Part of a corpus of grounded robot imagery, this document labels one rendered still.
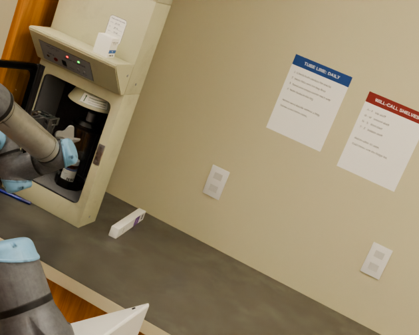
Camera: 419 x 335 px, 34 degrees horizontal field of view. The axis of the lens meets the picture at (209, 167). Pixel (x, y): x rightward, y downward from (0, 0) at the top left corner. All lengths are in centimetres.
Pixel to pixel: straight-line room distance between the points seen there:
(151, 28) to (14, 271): 101
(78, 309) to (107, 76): 69
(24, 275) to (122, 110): 92
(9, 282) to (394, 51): 148
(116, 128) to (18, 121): 58
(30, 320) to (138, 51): 101
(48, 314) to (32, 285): 7
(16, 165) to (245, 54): 94
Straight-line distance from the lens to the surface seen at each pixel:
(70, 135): 216
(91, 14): 224
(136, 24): 216
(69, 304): 208
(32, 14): 231
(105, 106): 227
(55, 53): 222
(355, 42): 239
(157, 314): 199
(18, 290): 142
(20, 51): 233
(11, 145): 196
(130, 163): 268
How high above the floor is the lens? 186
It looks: 15 degrees down
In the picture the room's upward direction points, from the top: 21 degrees clockwise
